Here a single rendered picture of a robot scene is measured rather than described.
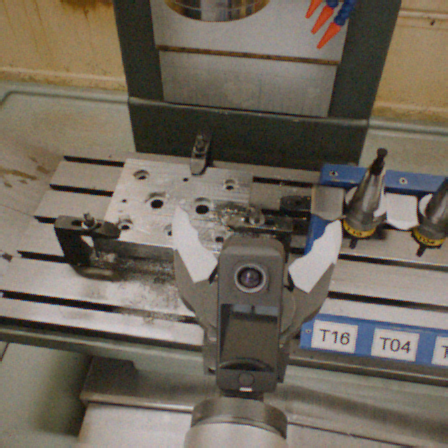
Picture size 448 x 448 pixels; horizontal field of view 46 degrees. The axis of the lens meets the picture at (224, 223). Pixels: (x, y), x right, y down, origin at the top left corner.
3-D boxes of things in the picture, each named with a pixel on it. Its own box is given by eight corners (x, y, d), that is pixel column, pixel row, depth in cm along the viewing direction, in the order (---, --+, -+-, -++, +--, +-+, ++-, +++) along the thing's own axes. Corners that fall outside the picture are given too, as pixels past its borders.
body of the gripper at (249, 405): (208, 316, 50) (189, 447, 42) (206, 264, 43) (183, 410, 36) (289, 324, 49) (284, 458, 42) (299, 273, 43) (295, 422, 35)
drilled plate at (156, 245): (239, 269, 106) (239, 255, 102) (100, 252, 109) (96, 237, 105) (252, 187, 120) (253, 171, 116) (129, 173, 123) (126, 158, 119)
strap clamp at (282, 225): (287, 263, 112) (294, 218, 100) (226, 255, 113) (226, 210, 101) (288, 250, 114) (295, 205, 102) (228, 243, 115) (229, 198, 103)
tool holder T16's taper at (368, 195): (379, 191, 81) (390, 159, 75) (383, 213, 78) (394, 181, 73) (350, 189, 81) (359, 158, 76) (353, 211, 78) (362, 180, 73)
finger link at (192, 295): (160, 265, 46) (207, 345, 41) (158, 255, 45) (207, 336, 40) (207, 244, 48) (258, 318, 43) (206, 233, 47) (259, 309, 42)
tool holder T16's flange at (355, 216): (381, 198, 83) (385, 187, 81) (386, 228, 79) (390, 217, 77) (341, 196, 83) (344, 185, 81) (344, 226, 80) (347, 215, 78)
